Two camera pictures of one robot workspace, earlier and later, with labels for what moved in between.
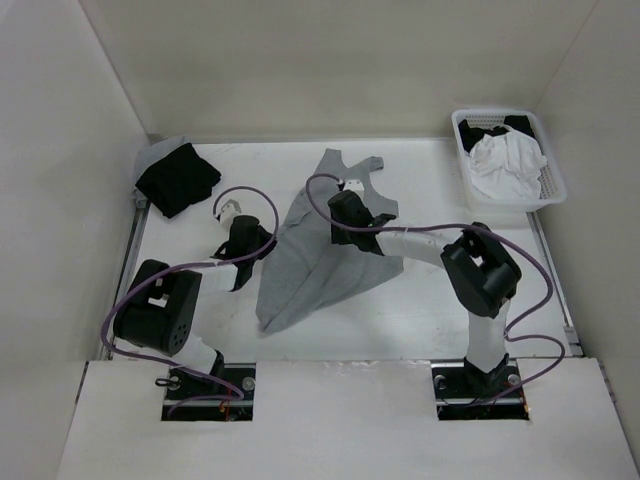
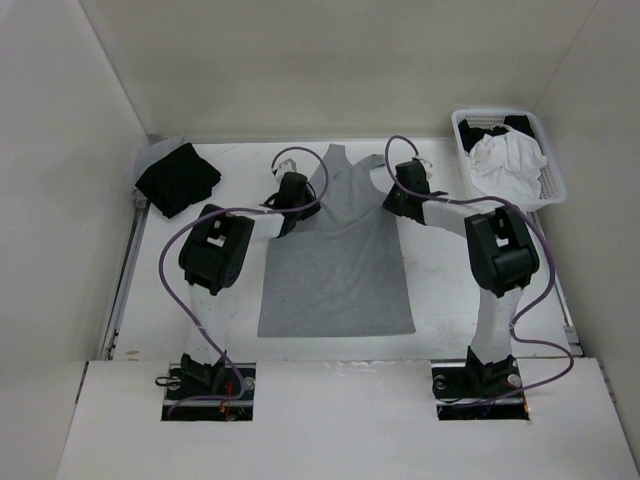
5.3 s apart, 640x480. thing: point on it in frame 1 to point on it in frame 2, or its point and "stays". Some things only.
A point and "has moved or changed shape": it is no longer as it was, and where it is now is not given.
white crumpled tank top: x=507 y=164 stays
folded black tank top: x=178 y=180 stays
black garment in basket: x=470 y=136 stays
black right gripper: x=338 y=236 to x=389 y=202
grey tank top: x=307 y=272 has moved or changed shape
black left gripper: x=267 y=239 to x=309 y=212
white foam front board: x=351 y=419 stays
